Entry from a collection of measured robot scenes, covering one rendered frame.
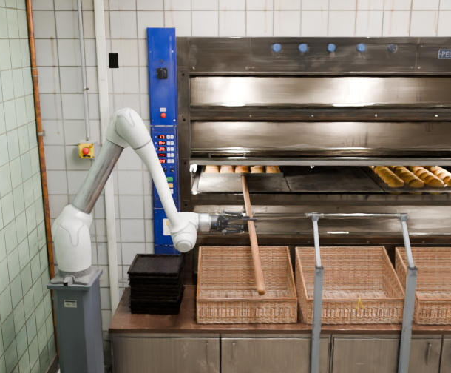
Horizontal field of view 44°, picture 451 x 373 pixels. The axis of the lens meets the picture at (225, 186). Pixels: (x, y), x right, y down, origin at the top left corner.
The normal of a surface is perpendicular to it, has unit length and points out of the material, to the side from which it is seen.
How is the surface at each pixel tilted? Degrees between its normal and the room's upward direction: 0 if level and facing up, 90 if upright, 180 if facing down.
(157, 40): 90
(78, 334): 90
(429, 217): 70
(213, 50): 90
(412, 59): 90
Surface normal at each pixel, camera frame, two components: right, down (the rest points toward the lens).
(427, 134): 0.00, -0.09
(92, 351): 0.65, 0.20
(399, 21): -0.01, 0.26
